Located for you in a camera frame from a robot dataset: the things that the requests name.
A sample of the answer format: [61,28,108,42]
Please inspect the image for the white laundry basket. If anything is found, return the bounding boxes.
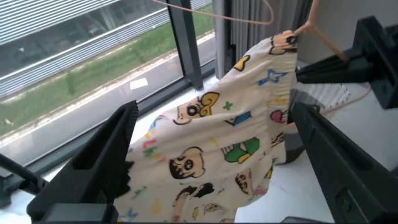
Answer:
[284,81,352,165]

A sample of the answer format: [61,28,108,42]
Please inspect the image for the beige curtain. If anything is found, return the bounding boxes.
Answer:
[213,0,313,80]

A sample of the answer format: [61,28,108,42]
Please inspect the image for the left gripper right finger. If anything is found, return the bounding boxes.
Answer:
[290,101,398,224]

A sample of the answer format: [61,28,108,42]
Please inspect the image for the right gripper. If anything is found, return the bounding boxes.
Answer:
[295,15,398,110]

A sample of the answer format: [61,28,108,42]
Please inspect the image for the cream printed shorts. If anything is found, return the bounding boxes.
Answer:
[113,30,299,223]

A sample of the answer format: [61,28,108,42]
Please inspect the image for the window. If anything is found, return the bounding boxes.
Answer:
[0,0,231,175]

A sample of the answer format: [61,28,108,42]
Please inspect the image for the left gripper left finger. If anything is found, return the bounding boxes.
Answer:
[26,100,140,222]

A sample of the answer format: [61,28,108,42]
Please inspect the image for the pink clothes hanger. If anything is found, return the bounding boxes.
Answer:
[292,0,373,115]

